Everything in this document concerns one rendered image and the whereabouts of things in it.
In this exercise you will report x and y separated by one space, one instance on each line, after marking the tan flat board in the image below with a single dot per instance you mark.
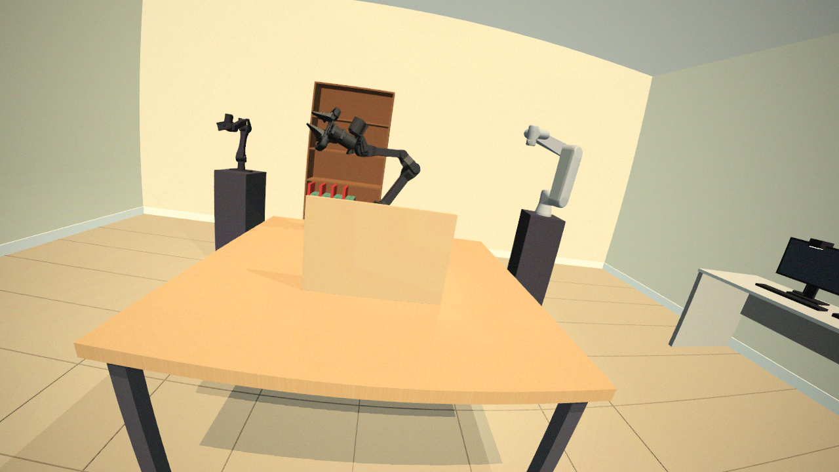
376 251

